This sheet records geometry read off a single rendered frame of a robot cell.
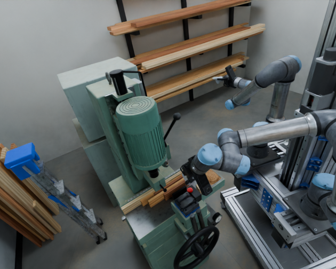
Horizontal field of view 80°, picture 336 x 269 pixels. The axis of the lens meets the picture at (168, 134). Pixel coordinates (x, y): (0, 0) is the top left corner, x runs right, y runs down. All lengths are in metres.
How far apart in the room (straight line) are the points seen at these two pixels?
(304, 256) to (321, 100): 1.16
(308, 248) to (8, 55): 3.43
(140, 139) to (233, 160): 0.38
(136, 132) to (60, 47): 2.35
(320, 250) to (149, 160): 1.48
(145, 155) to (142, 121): 0.18
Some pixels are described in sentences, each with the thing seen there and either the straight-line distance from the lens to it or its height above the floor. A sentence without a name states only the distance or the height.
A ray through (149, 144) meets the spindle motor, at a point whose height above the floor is 1.35.
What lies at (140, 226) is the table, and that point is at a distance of 1.16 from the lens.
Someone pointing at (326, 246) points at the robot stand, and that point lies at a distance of 2.03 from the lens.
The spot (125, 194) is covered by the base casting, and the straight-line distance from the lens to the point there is 1.44.
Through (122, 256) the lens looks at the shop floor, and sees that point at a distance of 2.15.
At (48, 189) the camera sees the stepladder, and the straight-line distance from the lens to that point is 1.68.
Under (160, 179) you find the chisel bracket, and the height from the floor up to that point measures 1.07.
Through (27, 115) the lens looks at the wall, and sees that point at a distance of 3.25.
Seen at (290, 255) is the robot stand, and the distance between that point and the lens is 1.90.
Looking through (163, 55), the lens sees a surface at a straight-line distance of 2.98.
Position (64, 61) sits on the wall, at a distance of 3.07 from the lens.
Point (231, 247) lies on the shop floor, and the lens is 2.06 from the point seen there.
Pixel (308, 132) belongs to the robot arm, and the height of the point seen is 1.37.
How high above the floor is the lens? 1.88
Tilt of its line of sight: 36 degrees down
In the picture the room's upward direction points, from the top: 10 degrees counter-clockwise
